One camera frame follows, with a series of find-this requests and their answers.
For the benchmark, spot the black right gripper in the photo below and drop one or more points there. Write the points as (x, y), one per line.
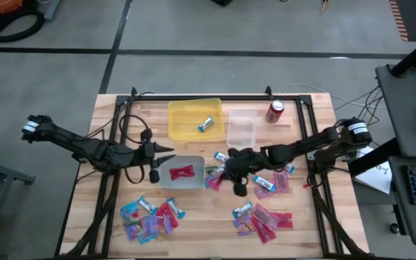
(244, 160)

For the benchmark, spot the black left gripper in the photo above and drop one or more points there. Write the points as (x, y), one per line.
(146, 155)

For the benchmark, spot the silver blue Hershey's bar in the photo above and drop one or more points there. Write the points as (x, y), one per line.
(264, 183)
(242, 209)
(147, 205)
(221, 156)
(206, 124)
(289, 168)
(176, 207)

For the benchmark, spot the multicolour candy packet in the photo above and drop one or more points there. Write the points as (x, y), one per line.
(211, 170)

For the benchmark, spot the blue candy packet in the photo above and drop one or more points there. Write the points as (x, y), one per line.
(146, 235)
(128, 209)

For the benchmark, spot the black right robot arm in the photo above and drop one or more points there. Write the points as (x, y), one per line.
(302, 144)

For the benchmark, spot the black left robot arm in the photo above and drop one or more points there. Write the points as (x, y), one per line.
(85, 148)

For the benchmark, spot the purple Nerds candy packet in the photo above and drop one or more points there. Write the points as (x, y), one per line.
(239, 219)
(246, 230)

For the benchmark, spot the clear plastic bin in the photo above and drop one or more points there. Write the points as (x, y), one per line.
(242, 130)

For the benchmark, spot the yellow translucent plastic bin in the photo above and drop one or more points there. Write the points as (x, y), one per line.
(186, 126)

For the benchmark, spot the red soda can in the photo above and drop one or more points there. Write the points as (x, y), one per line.
(274, 112)

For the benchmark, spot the black stand beam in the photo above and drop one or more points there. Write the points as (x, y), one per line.
(415, 54)
(370, 159)

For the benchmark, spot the white paper sheet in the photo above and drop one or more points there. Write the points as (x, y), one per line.
(377, 177)

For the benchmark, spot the grey metal cart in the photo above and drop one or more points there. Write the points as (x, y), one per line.
(2, 174)

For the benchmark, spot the grey desk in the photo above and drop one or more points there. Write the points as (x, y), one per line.
(399, 216)
(403, 108)

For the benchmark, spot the orange vacuum cleaner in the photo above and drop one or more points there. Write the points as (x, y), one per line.
(4, 4)

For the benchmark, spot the black aluminium table frame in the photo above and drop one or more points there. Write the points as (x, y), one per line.
(193, 96)

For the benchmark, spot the silver metal bracket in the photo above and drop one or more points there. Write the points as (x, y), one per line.
(311, 155)

